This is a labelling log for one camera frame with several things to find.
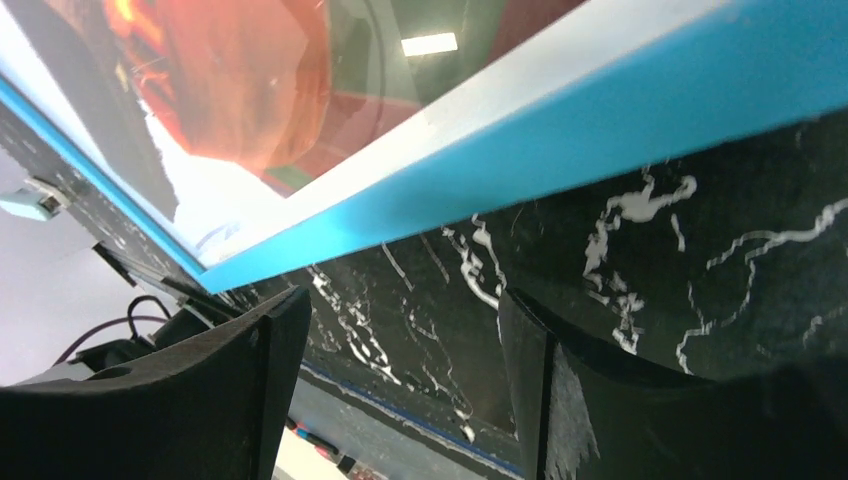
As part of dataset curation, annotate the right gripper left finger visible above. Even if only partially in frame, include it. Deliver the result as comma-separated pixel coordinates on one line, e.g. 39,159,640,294
1,287,311,479

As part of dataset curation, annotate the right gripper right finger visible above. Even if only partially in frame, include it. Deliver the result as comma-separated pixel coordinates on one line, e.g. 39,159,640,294
498,289,847,479

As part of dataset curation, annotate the blue wooden picture frame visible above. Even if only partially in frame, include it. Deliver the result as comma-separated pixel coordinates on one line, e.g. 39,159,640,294
1,1,847,293

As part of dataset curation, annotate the light blue eraser block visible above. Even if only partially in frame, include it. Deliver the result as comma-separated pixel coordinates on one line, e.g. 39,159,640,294
1,189,63,222

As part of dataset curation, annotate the aluminium rail base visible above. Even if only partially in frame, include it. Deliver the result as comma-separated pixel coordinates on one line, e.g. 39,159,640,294
93,242,242,318

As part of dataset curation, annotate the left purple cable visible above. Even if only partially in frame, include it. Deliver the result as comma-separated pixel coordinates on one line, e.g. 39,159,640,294
52,314,170,366

